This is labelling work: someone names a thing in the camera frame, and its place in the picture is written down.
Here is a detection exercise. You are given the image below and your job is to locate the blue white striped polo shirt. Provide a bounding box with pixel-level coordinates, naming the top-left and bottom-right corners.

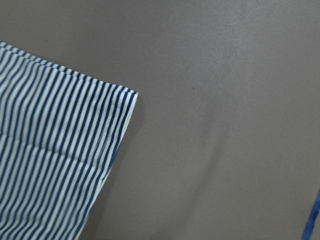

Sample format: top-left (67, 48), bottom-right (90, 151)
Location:
top-left (0, 42), bottom-right (138, 240)

